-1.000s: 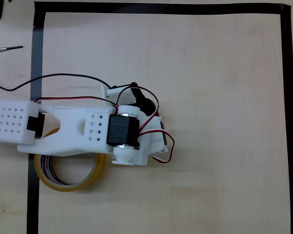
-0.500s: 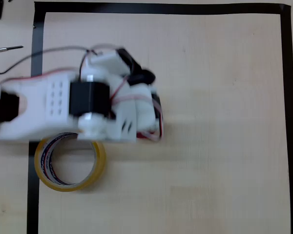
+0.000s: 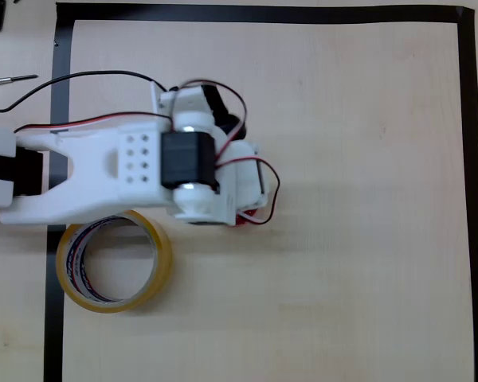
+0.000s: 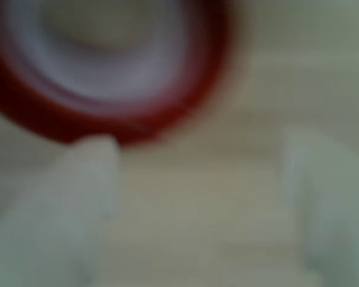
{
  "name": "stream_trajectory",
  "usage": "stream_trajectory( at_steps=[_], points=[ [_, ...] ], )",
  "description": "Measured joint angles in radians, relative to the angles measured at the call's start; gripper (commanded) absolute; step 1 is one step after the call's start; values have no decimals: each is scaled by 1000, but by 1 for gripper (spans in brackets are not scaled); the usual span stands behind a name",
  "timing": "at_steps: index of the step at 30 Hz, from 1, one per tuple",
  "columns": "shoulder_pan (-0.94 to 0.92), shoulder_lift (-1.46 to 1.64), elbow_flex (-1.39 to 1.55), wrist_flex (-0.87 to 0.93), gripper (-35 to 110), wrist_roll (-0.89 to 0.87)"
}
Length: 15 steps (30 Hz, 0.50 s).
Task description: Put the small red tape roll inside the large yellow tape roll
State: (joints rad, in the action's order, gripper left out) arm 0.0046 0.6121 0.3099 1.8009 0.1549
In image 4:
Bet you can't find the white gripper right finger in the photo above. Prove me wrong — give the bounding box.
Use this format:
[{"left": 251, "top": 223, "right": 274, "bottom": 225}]
[{"left": 279, "top": 124, "right": 359, "bottom": 287}]

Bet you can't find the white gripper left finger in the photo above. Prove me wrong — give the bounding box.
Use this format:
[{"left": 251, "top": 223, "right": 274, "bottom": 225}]
[{"left": 0, "top": 134, "right": 122, "bottom": 287}]

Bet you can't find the small red tape roll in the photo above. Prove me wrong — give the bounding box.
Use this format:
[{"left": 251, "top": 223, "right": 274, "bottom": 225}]
[{"left": 0, "top": 0, "right": 231, "bottom": 147}]

